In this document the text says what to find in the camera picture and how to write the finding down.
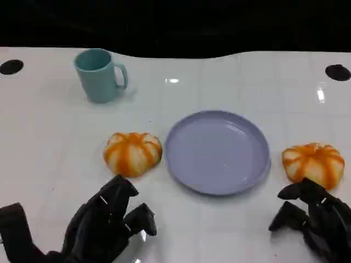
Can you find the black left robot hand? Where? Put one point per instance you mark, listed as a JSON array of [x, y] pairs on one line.
[[93, 219]]

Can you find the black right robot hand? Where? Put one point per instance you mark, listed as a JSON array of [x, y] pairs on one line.
[[326, 216]]

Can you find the orange and white bread roll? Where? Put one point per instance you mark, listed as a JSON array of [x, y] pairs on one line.
[[133, 154], [314, 164]]

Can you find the lilac plate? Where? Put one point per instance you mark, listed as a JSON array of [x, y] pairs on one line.
[[218, 152]]

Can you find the pale green mug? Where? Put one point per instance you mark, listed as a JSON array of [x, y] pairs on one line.
[[97, 76]]

